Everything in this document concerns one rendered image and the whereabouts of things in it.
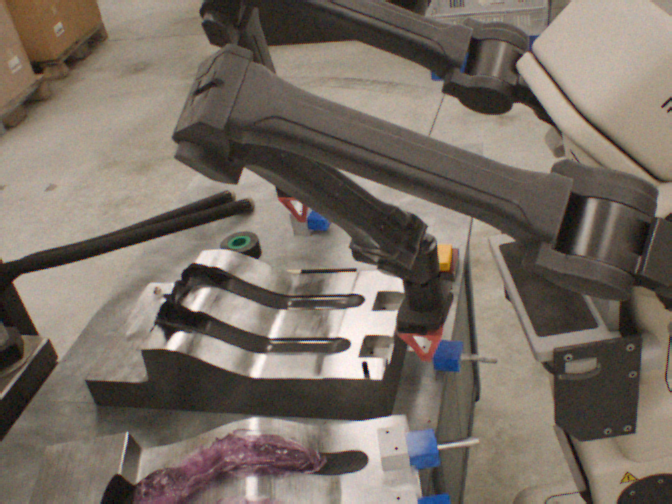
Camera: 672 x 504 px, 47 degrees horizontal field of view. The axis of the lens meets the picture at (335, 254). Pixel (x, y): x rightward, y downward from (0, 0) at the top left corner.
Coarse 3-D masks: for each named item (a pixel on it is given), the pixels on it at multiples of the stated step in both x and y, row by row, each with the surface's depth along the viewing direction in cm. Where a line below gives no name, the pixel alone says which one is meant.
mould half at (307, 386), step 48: (192, 288) 130; (288, 288) 134; (336, 288) 131; (384, 288) 128; (144, 336) 134; (192, 336) 120; (288, 336) 123; (336, 336) 121; (96, 384) 127; (144, 384) 124; (192, 384) 121; (240, 384) 119; (288, 384) 116; (336, 384) 114; (384, 384) 113
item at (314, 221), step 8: (296, 208) 162; (312, 216) 161; (320, 216) 160; (296, 224) 162; (304, 224) 161; (312, 224) 161; (320, 224) 160; (328, 224) 161; (296, 232) 163; (304, 232) 162
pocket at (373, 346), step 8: (368, 336) 120; (376, 336) 119; (384, 336) 119; (392, 336) 118; (368, 344) 121; (376, 344) 120; (384, 344) 120; (392, 344) 119; (360, 352) 117; (368, 352) 120; (376, 352) 120; (384, 352) 120
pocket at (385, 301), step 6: (378, 294) 129; (384, 294) 128; (390, 294) 128; (396, 294) 128; (402, 294) 127; (378, 300) 129; (384, 300) 129; (390, 300) 129; (396, 300) 128; (378, 306) 129; (384, 306) 129; (390, 306) 129; (396, 306) 128
